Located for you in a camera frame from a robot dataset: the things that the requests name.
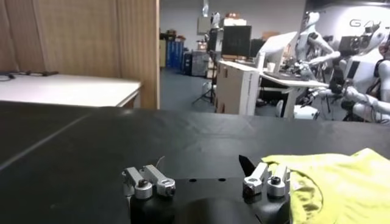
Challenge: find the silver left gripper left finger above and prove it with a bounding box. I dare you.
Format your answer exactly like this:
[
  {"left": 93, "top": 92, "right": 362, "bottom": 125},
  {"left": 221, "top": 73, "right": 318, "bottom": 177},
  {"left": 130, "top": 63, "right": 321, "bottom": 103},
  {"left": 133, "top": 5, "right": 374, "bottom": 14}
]
[{"left": 121, "top": 156, "right": 177, "bottom": 201}]

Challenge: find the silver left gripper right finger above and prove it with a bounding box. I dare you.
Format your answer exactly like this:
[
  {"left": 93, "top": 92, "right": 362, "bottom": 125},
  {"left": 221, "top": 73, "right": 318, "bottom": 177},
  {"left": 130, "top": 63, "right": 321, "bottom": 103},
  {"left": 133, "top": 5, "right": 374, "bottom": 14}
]
[{"left": 238, "top": 154, "right": 292, "bottom": 198}]

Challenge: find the yellow-green t-shirt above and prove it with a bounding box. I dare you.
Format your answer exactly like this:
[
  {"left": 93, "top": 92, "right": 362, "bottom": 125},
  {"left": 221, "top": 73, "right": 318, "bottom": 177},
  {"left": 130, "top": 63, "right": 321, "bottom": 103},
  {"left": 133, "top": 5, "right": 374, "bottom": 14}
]
[{"left": 261, "top": 148, "right": 390, "bottom": 224}]

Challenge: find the wrinkled black table cover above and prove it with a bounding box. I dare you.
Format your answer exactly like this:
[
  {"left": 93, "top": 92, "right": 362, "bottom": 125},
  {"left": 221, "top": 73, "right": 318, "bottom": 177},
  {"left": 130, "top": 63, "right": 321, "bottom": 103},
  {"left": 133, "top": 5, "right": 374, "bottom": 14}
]
[{"left": 0, "top": 106, "right": 390, "bottom": 224}]

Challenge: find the white standing desk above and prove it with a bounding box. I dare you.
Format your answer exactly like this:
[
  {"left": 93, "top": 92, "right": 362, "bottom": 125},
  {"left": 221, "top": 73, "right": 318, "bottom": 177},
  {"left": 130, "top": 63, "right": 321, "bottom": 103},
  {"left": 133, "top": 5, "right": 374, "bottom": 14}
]
[{"left": 258, "top": 70, "right": 330, "bottom": 119}]

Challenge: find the tall white cardboard box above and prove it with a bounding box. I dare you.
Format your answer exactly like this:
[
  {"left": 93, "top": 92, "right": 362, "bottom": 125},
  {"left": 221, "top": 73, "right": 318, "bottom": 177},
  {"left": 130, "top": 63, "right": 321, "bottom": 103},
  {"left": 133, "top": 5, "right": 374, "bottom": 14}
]
[{"left": 214, "top": 61, "right": 260, "bottom": 116}]

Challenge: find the white rectangular table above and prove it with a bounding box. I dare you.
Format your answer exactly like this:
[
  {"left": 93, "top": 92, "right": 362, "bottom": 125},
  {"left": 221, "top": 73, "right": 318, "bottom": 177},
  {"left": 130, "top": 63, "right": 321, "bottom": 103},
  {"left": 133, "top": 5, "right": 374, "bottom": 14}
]
[{"left": 0, "top": 72, "right": 143, "bottom": 108}]

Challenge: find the smooth black table sheet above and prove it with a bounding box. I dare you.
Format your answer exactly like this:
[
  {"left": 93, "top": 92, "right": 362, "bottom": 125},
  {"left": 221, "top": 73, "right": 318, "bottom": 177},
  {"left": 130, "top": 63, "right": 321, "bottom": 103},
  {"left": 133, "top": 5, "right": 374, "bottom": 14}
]
[{"left": 0, "top": 100, "right": 92, "bottom": 170}]

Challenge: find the black computer monitor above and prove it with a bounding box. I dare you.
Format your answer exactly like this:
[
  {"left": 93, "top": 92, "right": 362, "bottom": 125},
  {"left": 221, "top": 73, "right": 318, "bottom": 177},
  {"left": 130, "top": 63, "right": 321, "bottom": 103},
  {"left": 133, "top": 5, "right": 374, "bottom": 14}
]
[{"left": 249, "top": 38, "right": 266, "bottom": 58}]

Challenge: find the blue cabinet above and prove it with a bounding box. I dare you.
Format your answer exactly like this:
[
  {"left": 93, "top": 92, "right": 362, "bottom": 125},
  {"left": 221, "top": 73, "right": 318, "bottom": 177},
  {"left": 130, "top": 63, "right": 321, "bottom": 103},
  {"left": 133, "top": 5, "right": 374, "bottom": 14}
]
[{"left": 166, "top": 41, "right": 185, "bottom": 69}]

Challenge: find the black square panel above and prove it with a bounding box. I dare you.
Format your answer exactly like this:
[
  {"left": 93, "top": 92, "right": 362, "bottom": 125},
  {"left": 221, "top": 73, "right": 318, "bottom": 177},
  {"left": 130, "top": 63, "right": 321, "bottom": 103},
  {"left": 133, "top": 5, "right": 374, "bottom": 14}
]
[{"left": 221, "top": 25, "right": 252, "bottom": 58}]

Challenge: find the white humanoid robot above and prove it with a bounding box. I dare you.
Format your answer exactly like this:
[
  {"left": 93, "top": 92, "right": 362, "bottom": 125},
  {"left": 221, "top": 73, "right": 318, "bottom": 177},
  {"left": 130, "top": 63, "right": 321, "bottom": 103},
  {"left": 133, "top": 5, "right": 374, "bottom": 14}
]
[{"left": 294, "top": 11, "right": 342, "bottom": 71}]

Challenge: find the white humanoid robot black-faced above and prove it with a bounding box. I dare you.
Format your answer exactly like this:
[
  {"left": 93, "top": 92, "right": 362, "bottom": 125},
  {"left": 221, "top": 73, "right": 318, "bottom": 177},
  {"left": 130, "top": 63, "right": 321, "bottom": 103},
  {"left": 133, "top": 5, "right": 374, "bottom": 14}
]
[{"left": 275, "top": 23, "right": 390, "bottom": 124}]

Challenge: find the white carton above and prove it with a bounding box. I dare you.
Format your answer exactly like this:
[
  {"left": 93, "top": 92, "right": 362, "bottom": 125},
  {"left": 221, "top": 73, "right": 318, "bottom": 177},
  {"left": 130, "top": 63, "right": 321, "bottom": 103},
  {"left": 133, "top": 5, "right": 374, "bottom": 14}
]
[{"left": 222, "top": 18, "right": 247, "bottom": 27}]

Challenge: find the black cable with adapter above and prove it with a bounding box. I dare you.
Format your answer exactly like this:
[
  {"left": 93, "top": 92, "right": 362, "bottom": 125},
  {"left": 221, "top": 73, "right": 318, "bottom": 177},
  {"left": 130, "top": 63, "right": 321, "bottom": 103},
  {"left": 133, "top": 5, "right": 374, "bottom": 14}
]
[{"left": 0, "top": 70, "right": 59, "bottom": 82}]

